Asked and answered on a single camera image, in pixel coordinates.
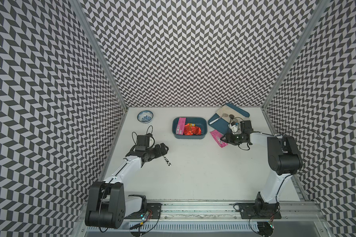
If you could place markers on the white handle spoon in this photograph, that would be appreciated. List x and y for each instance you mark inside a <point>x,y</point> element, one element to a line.
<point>215,120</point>

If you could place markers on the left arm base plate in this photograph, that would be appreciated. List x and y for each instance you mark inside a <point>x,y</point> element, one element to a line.
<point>154,208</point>

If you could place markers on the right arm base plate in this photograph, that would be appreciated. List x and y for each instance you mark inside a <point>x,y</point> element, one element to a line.
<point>259,211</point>

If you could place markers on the teal plastic storage box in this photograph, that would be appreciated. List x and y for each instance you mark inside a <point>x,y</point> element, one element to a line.
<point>196,121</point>

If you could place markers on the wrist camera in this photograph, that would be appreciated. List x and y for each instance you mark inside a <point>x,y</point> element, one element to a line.
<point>143,141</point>
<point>234,127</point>

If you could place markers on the beige cloth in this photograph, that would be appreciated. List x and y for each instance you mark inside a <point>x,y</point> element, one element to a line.
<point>225,111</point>

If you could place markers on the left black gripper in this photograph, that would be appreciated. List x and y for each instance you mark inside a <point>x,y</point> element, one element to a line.
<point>158,153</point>

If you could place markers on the teal box lid tray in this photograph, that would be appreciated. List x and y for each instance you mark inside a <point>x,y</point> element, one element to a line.
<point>221,125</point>

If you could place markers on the pink tea bag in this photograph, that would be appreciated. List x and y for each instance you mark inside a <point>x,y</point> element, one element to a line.
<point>181,126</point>
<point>217,137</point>

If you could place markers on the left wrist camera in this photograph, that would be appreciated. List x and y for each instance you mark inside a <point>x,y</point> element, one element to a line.
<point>143,141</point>

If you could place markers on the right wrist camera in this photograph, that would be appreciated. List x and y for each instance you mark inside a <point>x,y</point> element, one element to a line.
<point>234,127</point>

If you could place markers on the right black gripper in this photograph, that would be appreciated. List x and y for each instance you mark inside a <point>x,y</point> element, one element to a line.
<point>228,138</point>

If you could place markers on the cow pattern handle spoon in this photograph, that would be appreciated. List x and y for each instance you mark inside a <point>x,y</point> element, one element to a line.
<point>167,161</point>

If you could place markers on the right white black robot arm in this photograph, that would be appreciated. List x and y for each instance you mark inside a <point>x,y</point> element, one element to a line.
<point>283,158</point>

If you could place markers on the aluminium front rail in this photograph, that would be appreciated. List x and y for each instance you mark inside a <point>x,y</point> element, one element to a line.
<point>230,210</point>

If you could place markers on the blue white ceramic bowl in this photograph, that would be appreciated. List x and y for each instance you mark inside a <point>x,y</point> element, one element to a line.
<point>145,116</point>

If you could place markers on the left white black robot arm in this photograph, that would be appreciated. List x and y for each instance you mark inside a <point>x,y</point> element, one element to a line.
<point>107,205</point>

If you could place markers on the red tea bag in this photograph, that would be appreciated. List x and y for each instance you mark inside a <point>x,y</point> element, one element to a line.
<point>195,130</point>
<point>187,131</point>

